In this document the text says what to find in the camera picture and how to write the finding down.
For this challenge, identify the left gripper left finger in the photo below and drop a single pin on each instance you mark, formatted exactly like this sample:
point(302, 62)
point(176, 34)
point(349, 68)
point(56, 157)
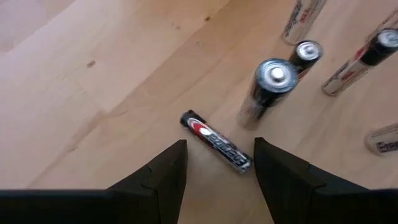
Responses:
point(140, 205)

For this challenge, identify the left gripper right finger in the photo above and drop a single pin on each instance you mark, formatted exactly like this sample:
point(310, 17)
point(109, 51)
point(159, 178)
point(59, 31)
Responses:
point(295, 199)

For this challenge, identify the silver Energizer AAA battery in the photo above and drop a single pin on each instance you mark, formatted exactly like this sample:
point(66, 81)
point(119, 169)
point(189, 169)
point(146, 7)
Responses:
point(388, 23)
point(214, 140)
point(351, 71)
point(306, 51)

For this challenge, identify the silver Energizer AA battery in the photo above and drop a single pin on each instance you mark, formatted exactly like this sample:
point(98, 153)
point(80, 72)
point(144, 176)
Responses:
point(264, 93)
point(300, 25)
point(384, 141)

